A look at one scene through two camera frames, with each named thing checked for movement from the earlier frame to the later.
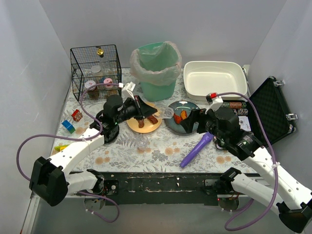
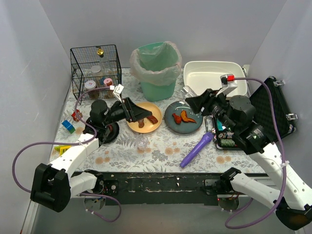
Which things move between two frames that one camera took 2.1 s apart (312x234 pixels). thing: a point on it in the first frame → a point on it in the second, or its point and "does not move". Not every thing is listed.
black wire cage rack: (96, 71) does not move
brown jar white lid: (93, 92) does not move
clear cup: (166, 112) → (187, 92)
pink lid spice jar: (108, 81) does not move
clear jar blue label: (97, 75) does not move
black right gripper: (200, 121) → (207, 100)
